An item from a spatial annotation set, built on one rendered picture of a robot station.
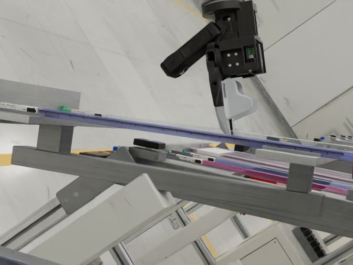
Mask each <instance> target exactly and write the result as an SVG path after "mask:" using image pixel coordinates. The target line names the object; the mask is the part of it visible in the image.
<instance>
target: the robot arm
mask: <svg viewBox="0 0 353 265"><path fill-rule="evenodd" d="M199 3H200V6H201V7H202V8H201V9H202V17H203V18H206V19H215V23H214V22H210V23H209V24H207V25H206V26H205V27H204V28H203V29H201V30H200V31H199V32H198V33H197V34H195V35H194V36H193V37H192V38H191V39H189V40H188V41H187V42H186V43H185V44H184V45H182V46H181V47H180V48H179V49H178V50H176V51H175V52H174V53H172V54H171V55H169V56H168V57H167V58H166V59H165V60H164V61H163V62H162V63H161V64H160V67H161V68H162V70H163V71H164V72H165V74H166V75H167V76H169V77H172V78H178V77H180V76H181V75H183V74H184V73H185V72H186V71H187V70H188V69H189V68H190V67H191V66H192V65H193V64H194V63H196V62H197V61H198V60H199V59H200V58H202V57H203V56H204V55H205V54H206V65H207V70H208V72H209V82H210V89H211V94H212V99H213V104H214V107H215V112H216V116H217V119H218V122H219V125H220V128H221V130H222V132H223V133H224V134H229V135H231V130H234V121H235V120H237V119H240V118H242V117H245V116H247V115H249V114H252V113H254V112H256V111H257V109H258V102H257V100H256V99H254V98H251V97H248V96H245V95H244V93H243V87H242V84H241V83H240V82H239V81H235V80H233V79H232V78H238V77H242V78H250V77H255V75H258V74H263V73H266V66H265V57H264V49H263V42H262V41H261V38H260V37H259V36H258V30H257V21H256V13H257V7H256V4H254V2H253V1H252V0H249V1H245V0H199ZM228 18H230V21H229V19H228ZM262 60H263V61H262Z"/></svg>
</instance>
